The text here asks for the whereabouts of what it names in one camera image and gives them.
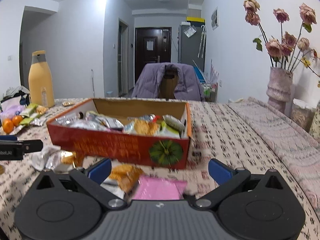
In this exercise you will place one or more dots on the dark entrance door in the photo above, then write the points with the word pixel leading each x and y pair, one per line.
pixel 152 45

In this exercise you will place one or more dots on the green snack bar packet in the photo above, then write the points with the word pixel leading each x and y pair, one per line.
pixel 29 110

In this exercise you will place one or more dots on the wooden chair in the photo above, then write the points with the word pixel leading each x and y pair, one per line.
pixel 168 85

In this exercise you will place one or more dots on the orange cardboard box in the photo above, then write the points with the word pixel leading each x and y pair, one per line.
pixel 154 151

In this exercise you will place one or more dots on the yellow thermos bottle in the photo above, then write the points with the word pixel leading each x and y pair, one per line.
pixel 40 80

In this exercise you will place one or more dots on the orange cracker snack packet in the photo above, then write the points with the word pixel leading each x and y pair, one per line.
pixel 141 127

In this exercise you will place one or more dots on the grey refrigerator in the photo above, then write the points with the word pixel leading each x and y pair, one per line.
pixel 192 44

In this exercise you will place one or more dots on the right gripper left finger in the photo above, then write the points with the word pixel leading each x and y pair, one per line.
pixel 89 181

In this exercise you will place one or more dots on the pink ceramic vase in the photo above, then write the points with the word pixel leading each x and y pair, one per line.
pixel 279 88

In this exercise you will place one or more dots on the speckled small vase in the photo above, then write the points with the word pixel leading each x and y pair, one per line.
pixel 315 126

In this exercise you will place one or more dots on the yellow flower branches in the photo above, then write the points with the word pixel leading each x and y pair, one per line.
pixel 310 64

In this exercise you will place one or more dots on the wall picture frame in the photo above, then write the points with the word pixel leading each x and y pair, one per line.
pixel 215 18

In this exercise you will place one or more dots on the orange mandarin back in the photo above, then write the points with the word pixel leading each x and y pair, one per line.
pixel 17 119

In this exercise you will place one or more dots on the pink folded runner cloth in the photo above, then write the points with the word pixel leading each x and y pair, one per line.
pixel 296 149

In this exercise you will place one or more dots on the purple jacket on chair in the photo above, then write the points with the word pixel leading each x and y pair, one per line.
pixel 188 86

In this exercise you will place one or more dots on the yellow box on fridge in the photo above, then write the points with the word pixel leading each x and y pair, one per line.
pixel 195 19

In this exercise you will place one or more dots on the small snack near bottle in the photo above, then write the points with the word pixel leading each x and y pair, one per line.
pixel 68 103

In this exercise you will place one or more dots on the orange mandarin front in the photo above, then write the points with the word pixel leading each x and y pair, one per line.
pixel 8 126

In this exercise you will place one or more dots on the green yellow snack packet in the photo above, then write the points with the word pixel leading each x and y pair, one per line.
pixel 170 127

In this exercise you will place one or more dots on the red white noodle packet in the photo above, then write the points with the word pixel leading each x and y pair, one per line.
pixel 147 117

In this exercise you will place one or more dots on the cracker packet on table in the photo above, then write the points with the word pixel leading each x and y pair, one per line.
pixel 61 162

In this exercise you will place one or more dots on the orange mandarin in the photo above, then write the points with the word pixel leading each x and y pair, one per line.
pixel 8 126
pixel 17 119

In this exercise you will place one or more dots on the silver snack packet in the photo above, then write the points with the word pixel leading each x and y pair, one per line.
pixel 39 159

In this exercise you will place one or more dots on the pink snack packet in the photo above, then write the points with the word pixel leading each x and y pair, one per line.
pixel 151 188

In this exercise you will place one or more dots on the glass jar with grains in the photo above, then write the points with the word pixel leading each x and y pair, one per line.
pixel 302 114

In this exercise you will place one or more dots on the large silver yellow snack bag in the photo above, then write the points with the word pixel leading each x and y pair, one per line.
pixel 107 121

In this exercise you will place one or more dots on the patterned table cloth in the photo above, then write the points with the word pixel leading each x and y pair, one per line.
pixel 218 132

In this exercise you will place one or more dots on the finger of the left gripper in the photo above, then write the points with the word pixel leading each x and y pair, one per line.
pixel 8 137

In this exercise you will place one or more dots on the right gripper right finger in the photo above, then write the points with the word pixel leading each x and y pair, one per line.
pixel 229 182

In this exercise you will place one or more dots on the white snack packet back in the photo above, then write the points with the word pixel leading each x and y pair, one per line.
pixel 74 121

